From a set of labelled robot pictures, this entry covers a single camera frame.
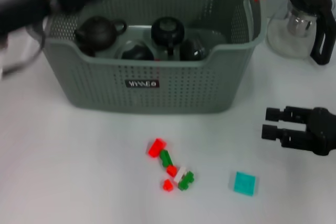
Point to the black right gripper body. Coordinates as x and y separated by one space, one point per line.
323 132

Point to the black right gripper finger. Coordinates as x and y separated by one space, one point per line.
286 115
283 134

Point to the glass teacup black base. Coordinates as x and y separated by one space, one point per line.
191 51
167 33
136 52

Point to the green car-shaped brick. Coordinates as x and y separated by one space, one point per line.
186 180

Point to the white long building brick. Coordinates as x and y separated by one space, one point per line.
181 172

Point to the small red building brick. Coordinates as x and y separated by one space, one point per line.
167 184
172 170

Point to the dark green building brick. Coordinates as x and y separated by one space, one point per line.
165 158

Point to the bright red building brick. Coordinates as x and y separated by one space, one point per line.
156 148

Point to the grey perforated storage bin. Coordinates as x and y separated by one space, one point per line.
183 90

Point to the black clay teapot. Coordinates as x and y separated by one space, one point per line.
98 33

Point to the teal flat plate brick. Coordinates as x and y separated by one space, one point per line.
244 183

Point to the glass teapot black lid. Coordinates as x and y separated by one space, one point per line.
321 37

